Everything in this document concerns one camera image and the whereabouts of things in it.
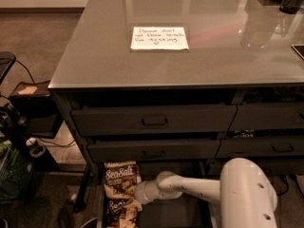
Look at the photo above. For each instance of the middle left grey drawer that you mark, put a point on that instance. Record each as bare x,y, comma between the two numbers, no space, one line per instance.
186,149

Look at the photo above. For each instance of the white handwritten paper note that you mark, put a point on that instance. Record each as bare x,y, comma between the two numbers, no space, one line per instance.
159,38

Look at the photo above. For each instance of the top left grey drawer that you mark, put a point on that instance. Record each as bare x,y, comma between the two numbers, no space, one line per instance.
96,121

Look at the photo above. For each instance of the dark tablet on counter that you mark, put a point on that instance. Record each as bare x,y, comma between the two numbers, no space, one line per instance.
299,50

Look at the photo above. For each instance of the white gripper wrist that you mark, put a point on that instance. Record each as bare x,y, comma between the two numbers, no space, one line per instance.
142,192

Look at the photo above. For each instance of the black box with label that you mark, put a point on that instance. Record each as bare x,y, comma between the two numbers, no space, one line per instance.
35,102

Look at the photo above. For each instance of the black chair edge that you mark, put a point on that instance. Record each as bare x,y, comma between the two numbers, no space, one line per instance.
7,59

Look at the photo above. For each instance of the top right grey drawer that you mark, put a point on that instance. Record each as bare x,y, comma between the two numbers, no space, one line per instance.
268,116

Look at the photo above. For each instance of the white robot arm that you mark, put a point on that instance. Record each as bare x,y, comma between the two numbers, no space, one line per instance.
246,197

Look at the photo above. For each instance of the middle right grey drawer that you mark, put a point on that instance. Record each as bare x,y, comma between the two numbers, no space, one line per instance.
262,147

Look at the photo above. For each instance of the green plastic crate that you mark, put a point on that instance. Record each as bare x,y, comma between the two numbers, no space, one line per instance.
15,172

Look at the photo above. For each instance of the brown sea salt chip bag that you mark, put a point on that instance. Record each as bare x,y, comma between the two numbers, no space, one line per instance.
119,217
120,179

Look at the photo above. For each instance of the open bottom left drawer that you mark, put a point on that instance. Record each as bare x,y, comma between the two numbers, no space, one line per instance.
182,212

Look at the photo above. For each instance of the white round device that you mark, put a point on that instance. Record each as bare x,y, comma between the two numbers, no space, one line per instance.
35,149

